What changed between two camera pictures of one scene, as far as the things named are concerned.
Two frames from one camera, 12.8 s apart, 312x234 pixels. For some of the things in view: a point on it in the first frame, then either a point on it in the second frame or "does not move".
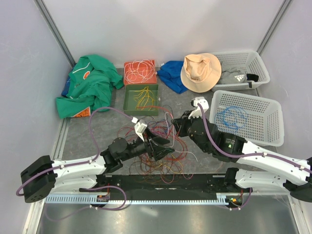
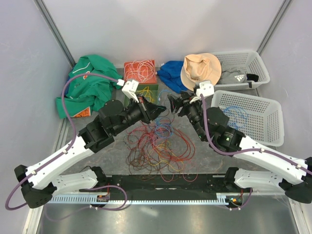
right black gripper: (181, 123) → (184, 99)
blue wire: (232, 116) does not move
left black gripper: (158, 152) → (150, 111)
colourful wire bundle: (169, 154) does not move
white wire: (139, 71) does not move
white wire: (139, 71) does not move
